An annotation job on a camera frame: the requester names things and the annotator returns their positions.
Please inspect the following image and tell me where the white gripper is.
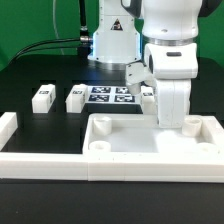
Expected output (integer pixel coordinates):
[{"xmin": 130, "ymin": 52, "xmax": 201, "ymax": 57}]
[{"xmin": 125, "ymin": 43, "xmax": 198, "ymax": 128}]

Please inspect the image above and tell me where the white desk top tray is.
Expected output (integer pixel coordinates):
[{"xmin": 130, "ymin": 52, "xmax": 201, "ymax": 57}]
[{"xmin": 83, "ymin": 114, "xmax": 224, "ymax": 156}]

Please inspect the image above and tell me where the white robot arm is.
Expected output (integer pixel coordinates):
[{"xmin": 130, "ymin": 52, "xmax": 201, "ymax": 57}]
[{"xmin": 88, "ymin": 0, "xmax": 222, "ymax": 128}]

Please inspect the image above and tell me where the fiducial marker board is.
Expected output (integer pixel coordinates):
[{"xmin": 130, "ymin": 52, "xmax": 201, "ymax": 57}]
[{"xmin": 86, "ymin": 86, "xmax": 140, "ymax": 104}]

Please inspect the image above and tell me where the white left fence block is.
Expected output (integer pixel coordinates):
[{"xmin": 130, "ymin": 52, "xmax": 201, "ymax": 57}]
[{"xmin": 0, "ymin": 112, "xmax": 18, "ymax": 151}]

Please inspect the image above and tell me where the white front fence bar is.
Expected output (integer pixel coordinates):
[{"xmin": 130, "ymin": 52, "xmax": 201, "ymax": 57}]
[{"xmin": 0, "ymin": 153, "xmax": 224, "ymax": 183}]

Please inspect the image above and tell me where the black vertical cable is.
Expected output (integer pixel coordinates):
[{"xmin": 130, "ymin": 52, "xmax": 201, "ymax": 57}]
[{"xmin": 77, "ymin": 0, "xmax": 90, "ymax": 58}]

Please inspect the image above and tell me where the thin white cable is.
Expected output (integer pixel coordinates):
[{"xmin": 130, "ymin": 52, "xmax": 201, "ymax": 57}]
[{"xmin": 52, "ymin": 0, "xmax": 66, "ymax": 56}]

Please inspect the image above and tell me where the black cable left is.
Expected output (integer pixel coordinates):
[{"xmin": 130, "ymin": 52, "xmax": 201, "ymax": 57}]
[{"xmin": 6, "ymin": 37, "xmax": 94, "ymax": 68}]

